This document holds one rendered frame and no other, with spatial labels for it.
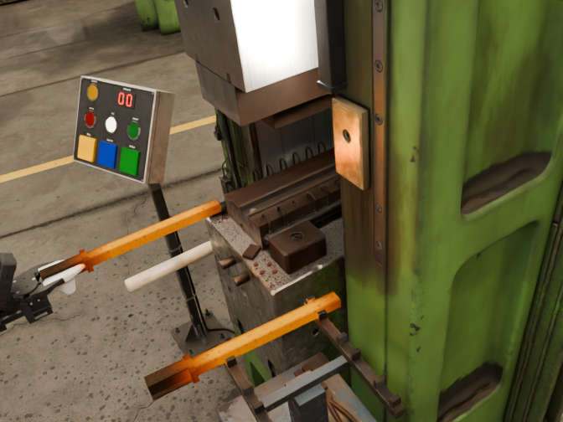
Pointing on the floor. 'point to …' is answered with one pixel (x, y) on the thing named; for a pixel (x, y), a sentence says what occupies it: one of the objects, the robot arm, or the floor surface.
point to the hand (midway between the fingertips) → (76, 263)
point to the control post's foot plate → (187, 332)
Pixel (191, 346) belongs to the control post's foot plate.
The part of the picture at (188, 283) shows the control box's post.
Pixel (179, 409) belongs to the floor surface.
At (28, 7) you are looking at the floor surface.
